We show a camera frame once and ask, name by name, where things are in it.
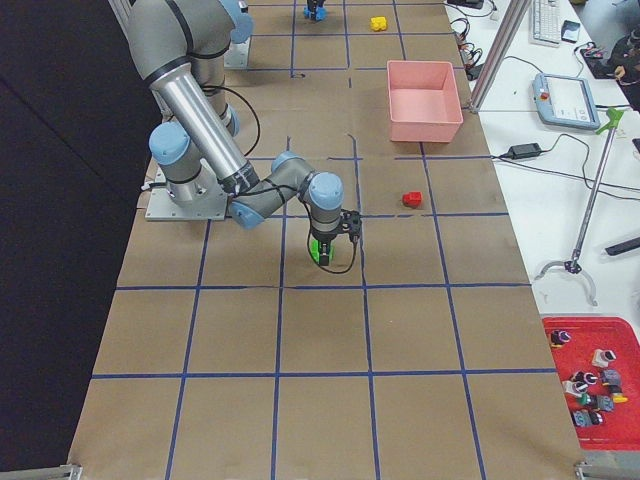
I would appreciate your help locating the robot teach pendant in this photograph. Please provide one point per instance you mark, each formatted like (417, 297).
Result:
(565, 101)

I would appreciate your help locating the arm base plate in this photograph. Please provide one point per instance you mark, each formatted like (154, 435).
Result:
(237, 56)
(201, 199)

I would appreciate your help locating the white keyboard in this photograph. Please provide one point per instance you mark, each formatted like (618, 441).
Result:
(544, 26)

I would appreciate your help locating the aluminium frame post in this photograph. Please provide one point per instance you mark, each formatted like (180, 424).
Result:
(509, 26)

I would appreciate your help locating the blue toy block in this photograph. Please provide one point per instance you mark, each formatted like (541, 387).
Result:
(317, 14)

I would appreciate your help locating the pink plastic box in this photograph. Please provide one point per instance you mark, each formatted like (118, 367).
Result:
(424, 105)

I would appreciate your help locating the black power adapter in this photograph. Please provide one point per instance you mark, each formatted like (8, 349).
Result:
(524, 151)

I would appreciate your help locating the red parts tray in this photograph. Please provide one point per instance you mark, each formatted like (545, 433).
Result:
(597, 361)

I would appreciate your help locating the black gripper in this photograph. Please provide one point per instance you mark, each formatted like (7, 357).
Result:
(323, 241)

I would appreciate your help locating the green toy block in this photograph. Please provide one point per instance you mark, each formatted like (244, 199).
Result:
(315, 252)

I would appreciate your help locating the yellow toy block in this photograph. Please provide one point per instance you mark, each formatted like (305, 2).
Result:
(378, 23)

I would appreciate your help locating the grabber reach tool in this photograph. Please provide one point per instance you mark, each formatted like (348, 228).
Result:
(572, 265)

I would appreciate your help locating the red toy block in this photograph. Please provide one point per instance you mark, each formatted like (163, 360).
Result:
(412, 199)

